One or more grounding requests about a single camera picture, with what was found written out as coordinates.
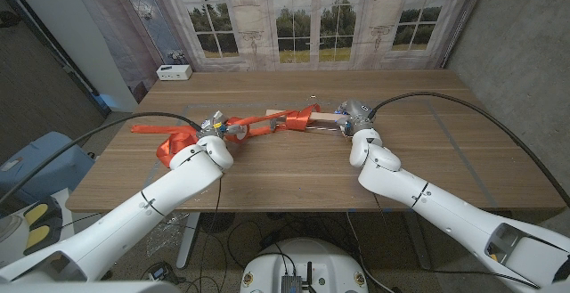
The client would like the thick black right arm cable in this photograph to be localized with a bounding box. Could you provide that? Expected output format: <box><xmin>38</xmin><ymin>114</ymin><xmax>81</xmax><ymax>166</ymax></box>
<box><xmin>367</xmin><ymin>91</ymin><xmax>570</xmax><ymax>208</ymax></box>

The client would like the white power box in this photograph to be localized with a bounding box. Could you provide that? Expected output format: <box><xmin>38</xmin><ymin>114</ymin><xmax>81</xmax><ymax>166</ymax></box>
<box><xmin>155</xmin><ymin>64</ymin><xmax>193</xmax><ymax>82</ymax></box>

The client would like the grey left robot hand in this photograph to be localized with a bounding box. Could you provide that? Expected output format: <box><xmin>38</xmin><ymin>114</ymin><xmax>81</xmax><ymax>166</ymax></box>
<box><xmin>195</xmin><ymin>110</ymin><xmax>248</xmax><ymax>141</ymax></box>

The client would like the clear plastic wrap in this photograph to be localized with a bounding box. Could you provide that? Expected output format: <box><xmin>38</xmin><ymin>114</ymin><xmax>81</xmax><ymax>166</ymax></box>
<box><xmin>145</xmin><ymin>215</ymin><xmax>184</xmax><ymax>257</ymax></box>

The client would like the orange ribbon with spool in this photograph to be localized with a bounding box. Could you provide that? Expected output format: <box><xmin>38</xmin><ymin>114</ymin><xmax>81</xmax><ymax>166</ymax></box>
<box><xmin>130</xmin><ymin>103</ymin><xmax>322</xmax><ymax>169</ymax></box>

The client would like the black device on floor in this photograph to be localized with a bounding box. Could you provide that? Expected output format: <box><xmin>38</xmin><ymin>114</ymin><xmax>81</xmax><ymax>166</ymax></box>
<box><xmin>149</xmin><ymin>261</ymin><xmax>173</xmax><ymax>283</ymax></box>

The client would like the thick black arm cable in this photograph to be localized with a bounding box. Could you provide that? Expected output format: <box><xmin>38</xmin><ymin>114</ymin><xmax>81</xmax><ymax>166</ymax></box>
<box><xmin>0</xmin><ymin>111</ymin><xmax>204</xmax><ymax>205</ymax></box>
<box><xmin>367</xmin><ymin>91</ymin><xmax>570</xmax><ymax>208</ymax></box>

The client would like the white table leg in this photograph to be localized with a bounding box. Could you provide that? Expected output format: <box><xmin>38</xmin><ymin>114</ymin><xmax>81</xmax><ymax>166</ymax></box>
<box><xmin>175</xmin><ymin>212</ymin><xmax>201</xmax><ymax>271</ymax></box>

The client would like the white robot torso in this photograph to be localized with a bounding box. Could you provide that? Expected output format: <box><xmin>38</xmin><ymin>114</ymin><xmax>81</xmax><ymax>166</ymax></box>
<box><xmin>239</xmin><ymin>237</ymin><xmax>370</xmax><ymax>293</ymax></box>

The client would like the blue plastic bin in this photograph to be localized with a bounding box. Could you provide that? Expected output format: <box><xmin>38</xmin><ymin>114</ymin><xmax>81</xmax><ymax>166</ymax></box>
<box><xmin>0</xmin><ymin>131</ymin><xmax>97</xmax><ymax>205</ymax></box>

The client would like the grey box on torso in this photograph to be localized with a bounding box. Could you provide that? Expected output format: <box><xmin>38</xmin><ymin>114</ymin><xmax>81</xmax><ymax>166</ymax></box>
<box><xmin>280</xmin><ymin>273</ymin><xmax>304</xmax><ymax>293</ymax></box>

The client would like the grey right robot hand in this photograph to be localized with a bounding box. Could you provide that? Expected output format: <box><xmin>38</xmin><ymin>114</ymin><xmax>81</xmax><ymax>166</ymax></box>
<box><xmin>336</xmin><ymin>98</ymin><xmax>376</xmax><ymax>137</ymax></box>

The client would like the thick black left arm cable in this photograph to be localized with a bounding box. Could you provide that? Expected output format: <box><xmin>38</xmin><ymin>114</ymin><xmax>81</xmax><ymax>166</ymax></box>
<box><xmin>0</xmin><ymin>111</ymin><xmax>204</xmax><ymax>205</ymax></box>

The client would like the wooden clip hanger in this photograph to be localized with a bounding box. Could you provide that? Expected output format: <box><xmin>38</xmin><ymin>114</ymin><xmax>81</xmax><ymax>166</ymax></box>
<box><xmin>265</xmin><ymin>94</ymin><xmax>353</xmax><ymax>136</ymax></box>

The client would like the black yellow foot pedal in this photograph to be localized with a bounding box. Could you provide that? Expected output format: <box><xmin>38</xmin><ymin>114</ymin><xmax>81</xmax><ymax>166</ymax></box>
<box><xmin>22</xmin><ymin>198</ymin><xmax>59</xmax><ymax>228</ymax></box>
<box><xmin>22</xmin><ymin>222</ymin><xmax>64</xmax><ymax>256</ymax></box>

